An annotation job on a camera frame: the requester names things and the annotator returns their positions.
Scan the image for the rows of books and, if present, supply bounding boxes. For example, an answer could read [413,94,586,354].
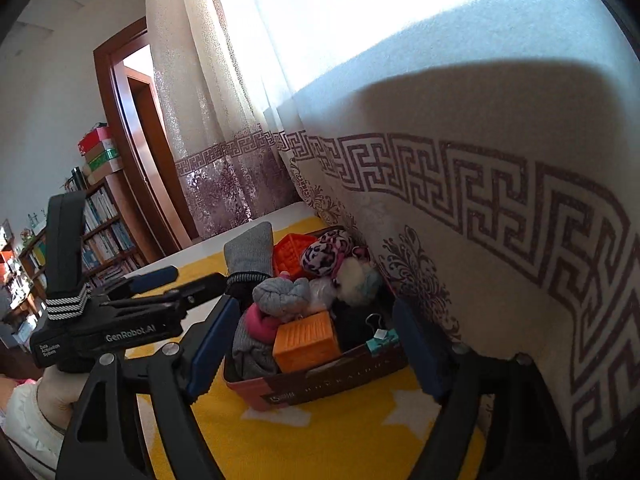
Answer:
[20,185,143,286]

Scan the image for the brown carton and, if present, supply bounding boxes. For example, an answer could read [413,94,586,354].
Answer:
[86,159,124,184]

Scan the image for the patterned sheer curtain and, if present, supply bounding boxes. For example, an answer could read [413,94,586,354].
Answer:
[205,0,640,480]
[145,0,301,241]

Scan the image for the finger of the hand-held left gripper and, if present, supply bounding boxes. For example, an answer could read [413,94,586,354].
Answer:
[102,273,228,311]
[107,266,179,298]

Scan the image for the wooden door frame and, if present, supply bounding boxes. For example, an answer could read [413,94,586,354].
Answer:
[93,17,201,261]

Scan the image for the plain grey sock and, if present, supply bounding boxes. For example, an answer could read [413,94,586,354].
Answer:
[252,276,312,323]

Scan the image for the red cardboard box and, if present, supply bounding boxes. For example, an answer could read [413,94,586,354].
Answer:
[222,240,408,411]

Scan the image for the person's left forearm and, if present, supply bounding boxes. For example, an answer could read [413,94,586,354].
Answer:
[0,367,81,478]

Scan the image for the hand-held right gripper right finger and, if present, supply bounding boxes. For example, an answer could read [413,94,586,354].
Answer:
[392,297,581,480]

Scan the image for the pink and cream sock roll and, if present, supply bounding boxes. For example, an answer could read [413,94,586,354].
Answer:
[332,255,383,306]

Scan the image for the grey sock with striped cuff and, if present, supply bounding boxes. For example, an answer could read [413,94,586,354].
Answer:
[223,221,275,286]

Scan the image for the leopard print pouch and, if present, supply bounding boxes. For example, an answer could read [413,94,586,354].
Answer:
[300,228,354,279]

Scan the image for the small teal packet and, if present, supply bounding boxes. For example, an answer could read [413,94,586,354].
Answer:
[365,330,400,356]

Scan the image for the clear plastic bag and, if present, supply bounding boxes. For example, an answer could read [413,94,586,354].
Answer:
[307,277,341,316]

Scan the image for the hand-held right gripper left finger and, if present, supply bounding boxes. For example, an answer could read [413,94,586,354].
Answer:
[55,295,241,480]

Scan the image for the yellow and white towel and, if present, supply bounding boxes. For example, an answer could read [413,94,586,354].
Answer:
[125,215,488,480]

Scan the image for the green box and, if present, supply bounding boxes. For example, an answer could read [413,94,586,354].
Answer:
[84,147,121,171]

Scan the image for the wooden bookshelf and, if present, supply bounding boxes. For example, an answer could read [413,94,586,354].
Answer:
[0,170,151,321]

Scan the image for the light orange embossed toy cube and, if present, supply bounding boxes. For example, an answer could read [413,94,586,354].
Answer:
[273,310,342,373]

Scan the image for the pink foam tube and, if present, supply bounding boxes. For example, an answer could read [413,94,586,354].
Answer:
[243,305,281,343]

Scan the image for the red-orange bumpy toy cube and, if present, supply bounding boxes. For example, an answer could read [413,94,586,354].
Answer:
[273,232,321,281]

